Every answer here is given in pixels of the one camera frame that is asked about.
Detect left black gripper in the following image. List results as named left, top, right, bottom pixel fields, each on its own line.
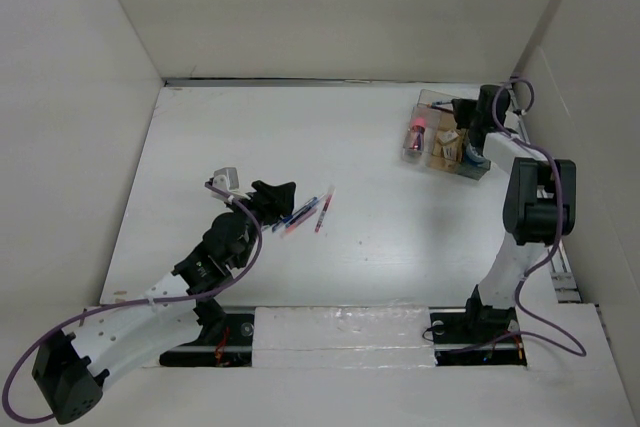
left=223, top=181, right=292, bottom=269

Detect blue patterned tape roll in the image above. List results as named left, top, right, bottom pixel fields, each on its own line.
left=464, top=144, right=490, bottom=169

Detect orange red pen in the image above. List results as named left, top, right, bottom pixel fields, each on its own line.
left=427, top=101, right=453, bottom=112

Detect pink capped glue bottle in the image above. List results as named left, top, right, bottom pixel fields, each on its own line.
left=405, top=117, right=427, bottom=155

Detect red blue pen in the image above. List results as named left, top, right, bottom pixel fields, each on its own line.
left=431, top=100, right=452, bottom=109

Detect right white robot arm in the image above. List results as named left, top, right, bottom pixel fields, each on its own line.
left=453, top=85, right=577, bottom=344

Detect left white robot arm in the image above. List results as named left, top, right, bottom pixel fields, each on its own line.
left=32, top=169, right=296, bottom=425

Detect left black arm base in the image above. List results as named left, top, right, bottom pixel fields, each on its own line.
left=159, top=308, right=255, bottom=368

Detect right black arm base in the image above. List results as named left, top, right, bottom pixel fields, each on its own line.
left=423, top=309, right=527, bottom=367

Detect pink barrel pen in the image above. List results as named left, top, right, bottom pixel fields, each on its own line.
left=280, top=207, right=317, bottom=238

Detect clear compartment organizer box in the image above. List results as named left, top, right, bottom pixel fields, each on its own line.
left=401, top=89, right=491, bottom=181

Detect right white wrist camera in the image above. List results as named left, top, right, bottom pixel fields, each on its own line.
left=504, top=95, right=525, bottom=135

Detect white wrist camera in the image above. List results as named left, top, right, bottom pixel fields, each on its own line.
left=504, top=95, right=525, bottom=135
left=209, top=167, right=240, bottom=192

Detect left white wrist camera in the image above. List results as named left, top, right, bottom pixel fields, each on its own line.
left=209, top=167, right=240, bottom=192

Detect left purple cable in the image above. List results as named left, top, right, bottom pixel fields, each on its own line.
left=0, top=179, right=264, bottom=422

